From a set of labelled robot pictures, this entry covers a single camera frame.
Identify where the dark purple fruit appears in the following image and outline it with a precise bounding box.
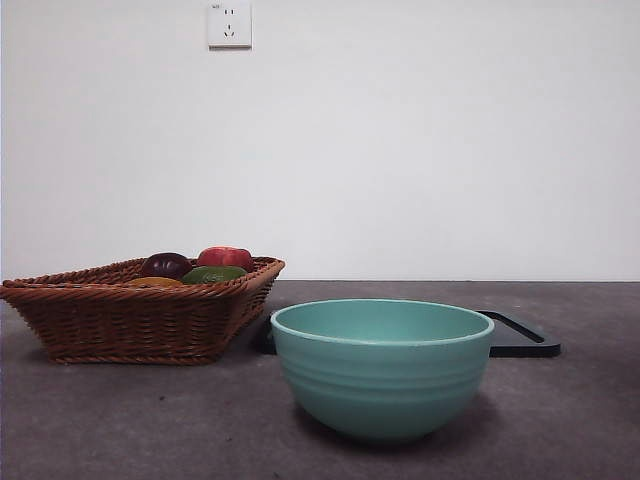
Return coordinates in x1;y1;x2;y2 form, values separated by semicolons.
141;251;194;279

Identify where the white wall socket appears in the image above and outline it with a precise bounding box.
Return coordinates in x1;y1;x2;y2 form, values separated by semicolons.
207;1;253;51

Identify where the brown wicker basket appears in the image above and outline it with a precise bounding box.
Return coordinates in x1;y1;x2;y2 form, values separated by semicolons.
0;255;286;365

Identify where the green fruit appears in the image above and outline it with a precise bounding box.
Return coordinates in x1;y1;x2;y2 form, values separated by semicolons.
180;265;250;285

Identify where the dark rectangular tray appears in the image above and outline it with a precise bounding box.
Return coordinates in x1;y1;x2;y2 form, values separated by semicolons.
254;308;561;359

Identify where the brown kiwifruit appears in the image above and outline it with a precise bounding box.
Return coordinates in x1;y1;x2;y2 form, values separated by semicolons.
127;276;185;289

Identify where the red apple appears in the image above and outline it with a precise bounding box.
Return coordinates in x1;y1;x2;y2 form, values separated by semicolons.
196;245;255;274

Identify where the teal ribbed bowl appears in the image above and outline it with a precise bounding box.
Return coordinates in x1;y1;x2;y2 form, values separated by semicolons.
270;298;496;446

